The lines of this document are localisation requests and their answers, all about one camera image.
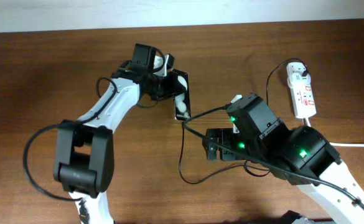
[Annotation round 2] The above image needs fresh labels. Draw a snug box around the black smartphone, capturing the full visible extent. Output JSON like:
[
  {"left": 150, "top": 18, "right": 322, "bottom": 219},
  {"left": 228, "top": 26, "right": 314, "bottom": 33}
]
[{"left": 170, "top": 69, "right": 191, "bottom": 121}]

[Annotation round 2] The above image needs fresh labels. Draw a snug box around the black USB charging cable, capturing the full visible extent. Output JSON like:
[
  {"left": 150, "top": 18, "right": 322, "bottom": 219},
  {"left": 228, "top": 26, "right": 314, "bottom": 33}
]
[{"left": 177, "top": 57, "right": 309, "bottom": 185}]

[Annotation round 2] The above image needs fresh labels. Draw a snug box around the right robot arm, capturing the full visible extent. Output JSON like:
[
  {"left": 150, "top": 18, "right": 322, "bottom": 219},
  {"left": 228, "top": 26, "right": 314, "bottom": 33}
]
[{"left": 203, "top": 94, "right": 364, "bottom": 223}]

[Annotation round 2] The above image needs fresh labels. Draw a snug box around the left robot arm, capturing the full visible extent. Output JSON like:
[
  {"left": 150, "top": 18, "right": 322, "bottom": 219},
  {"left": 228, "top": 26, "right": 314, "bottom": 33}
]
[{"left": 54, "top": 44, "right": 190, "bottom": 223}]

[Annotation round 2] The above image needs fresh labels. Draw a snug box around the white USB charger plug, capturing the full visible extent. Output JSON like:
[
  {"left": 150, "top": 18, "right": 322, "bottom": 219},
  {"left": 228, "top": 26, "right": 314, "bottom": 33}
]
[{"left": 286, "top": 62, "right": 311, "bottom": 88}]

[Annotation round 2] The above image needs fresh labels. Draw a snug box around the white power strip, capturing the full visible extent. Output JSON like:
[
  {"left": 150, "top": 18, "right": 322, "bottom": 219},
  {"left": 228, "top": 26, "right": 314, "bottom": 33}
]
[{"left": 289, "top": 83, "right": 316, "bottom": 119}]

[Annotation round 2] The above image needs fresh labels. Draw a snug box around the white power strip cord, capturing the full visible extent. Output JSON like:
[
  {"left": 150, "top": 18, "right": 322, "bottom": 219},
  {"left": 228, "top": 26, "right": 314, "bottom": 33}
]
[{"left": 303, "top": 117, "right": 364, "bottom": 149}]

